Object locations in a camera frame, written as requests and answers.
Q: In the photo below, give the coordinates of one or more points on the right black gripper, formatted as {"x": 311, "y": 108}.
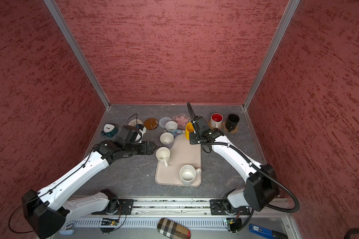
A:
{"x": 193, "y": 140}

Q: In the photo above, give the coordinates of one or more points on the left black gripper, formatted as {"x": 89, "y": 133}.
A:
{"x": 150, "y": 151}

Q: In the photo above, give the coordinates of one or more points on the white mug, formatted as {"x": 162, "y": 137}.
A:
{"x": 163, "y": 155}
{"x": 188, "y": 174}

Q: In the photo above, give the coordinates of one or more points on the yellow mug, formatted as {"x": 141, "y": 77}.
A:
{"x": 188, "y": 130}

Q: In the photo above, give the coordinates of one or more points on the lavender mug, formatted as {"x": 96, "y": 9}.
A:
{"x": 167, "y": 140}

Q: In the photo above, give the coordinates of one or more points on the red interior mug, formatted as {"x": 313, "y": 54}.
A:
{"x": 216, "y": 120}

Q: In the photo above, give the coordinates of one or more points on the dark glossy brown coaster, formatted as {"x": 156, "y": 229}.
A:
{"x": 151, "y": 123}

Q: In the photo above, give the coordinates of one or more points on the grey round coaster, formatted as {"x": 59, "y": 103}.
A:
{"x": 163, "y": 121}

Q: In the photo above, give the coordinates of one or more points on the beige serving tray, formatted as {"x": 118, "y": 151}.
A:
{"x": 182, "y": 154}

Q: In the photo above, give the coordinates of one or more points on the black mug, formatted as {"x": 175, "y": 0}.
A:
{"x": 232, "y": 122}

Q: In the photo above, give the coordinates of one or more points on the cork coaster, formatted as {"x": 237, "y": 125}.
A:
{"x": 226, "y": 130}

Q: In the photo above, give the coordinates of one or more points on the blue floral mug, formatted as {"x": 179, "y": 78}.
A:
{"x": 172, "y": 127}

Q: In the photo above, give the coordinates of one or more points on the white patterned round coaster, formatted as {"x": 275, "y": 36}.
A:
{"x": 135, "y": 122}

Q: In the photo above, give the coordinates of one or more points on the white mug front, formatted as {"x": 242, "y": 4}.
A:
{"x": 188, "y": 174}

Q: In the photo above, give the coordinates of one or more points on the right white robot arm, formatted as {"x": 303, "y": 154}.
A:
{"x": 258, "y": 191}

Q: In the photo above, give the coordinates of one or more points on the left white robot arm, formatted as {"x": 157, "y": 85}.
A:
{"x": 49, "y": 209}

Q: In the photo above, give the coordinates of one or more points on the pink flower coaster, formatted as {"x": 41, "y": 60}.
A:
{"x": 182, "y": 120}

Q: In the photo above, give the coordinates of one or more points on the plaid glasses case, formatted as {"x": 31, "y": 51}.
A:
{"x": 172, "y": 230}

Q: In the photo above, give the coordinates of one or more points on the blue tool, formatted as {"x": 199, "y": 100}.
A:
{"x": 266, "y": 233}

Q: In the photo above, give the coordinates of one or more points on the small stapler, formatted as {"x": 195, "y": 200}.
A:
{"x": 67, "y": 230}

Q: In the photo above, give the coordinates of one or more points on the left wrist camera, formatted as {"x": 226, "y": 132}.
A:
{"x": 131, "y": 134}

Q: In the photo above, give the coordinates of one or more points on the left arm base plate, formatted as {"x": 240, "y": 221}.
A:
{"x": 124, "y": 206}

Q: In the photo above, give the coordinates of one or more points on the aluminium rail frame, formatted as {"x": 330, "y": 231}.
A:
{"x": 192, "y": 213}

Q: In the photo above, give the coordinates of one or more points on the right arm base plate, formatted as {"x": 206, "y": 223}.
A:
{"x": 223, "y": 207}

